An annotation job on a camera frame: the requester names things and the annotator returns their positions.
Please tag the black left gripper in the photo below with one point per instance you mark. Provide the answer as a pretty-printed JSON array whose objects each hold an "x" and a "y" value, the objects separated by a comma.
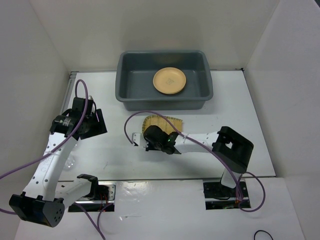
[{"x": 100, "y": 127}]

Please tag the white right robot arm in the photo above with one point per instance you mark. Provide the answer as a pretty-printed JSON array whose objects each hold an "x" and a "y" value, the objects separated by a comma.
[{"x": 228, "y": 146}]

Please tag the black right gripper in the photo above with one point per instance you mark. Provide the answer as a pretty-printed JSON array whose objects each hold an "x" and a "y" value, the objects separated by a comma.
[{"x": 150, "y": 146}]

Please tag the grey plastic bin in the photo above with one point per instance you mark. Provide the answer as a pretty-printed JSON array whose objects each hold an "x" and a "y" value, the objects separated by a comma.
[{"x": 134, "y": 80}]

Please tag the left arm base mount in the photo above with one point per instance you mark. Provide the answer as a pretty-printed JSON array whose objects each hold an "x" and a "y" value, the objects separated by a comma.
[{"x": 103, "y": 201}]

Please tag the clear plastic cup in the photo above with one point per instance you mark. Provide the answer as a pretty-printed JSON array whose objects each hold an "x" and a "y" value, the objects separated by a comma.
[{"x": 69, "y": 164}]

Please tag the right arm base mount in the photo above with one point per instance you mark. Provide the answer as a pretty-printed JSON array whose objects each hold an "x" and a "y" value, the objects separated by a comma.
[{"x": 218, "y": 196}]

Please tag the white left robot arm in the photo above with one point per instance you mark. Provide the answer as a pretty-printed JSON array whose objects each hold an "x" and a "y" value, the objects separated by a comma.
[{"x": 40, "y": 202}]

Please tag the tan plate with bear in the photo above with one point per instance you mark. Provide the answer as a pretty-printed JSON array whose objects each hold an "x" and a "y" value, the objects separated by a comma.
[{"x": 169, "y": 79}]

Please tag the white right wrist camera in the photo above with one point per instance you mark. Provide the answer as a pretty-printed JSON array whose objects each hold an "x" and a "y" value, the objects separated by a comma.
[{"x": 139, "y": 140}]

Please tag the woven bamboo tray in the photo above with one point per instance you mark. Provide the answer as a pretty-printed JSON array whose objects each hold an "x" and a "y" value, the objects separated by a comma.
[{"x": 155, "y": 120}]

